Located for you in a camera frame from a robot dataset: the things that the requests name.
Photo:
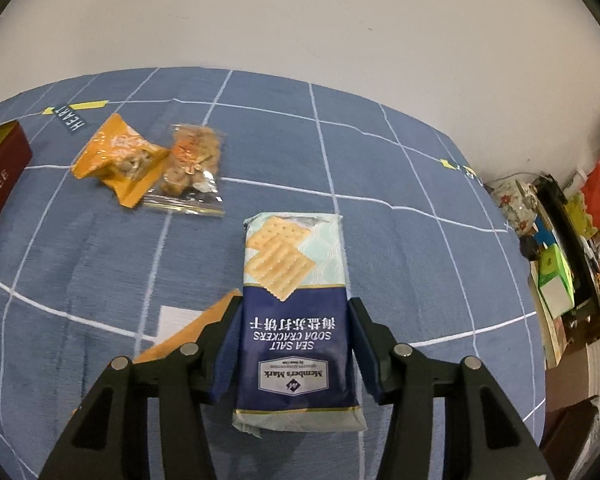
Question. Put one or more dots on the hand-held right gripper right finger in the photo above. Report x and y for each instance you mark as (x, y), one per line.
(367, 360)

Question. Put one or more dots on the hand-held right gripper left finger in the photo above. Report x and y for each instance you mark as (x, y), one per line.
(227, 355)

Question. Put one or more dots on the blue white cracker packet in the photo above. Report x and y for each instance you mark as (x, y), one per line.
(295, 320)

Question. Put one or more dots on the dark red tin box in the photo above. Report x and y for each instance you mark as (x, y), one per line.
(0, 180)

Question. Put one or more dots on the orange flat packet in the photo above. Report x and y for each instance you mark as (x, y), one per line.
(190, 327)

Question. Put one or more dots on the blue checked bedsheet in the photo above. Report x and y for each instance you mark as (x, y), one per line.
(430, 260)

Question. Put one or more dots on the clear mixed nut packet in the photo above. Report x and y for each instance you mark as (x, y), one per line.
(190, 160)

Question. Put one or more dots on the green carton box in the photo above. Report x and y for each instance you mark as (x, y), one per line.
(555, 275)

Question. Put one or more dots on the floral cloth bag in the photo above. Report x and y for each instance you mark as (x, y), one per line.
(512, 205)

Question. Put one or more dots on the cardboard box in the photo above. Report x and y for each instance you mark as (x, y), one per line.
(585, 370)

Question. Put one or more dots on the dark brown furniture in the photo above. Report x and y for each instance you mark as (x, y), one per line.
(580, 440)

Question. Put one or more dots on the orange nut packet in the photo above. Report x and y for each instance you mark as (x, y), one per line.
(115, 155)

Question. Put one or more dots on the cluttered items beside table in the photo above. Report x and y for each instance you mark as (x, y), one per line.
(560, 205)

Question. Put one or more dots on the yellow green bag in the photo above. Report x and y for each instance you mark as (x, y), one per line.
(580, 215)

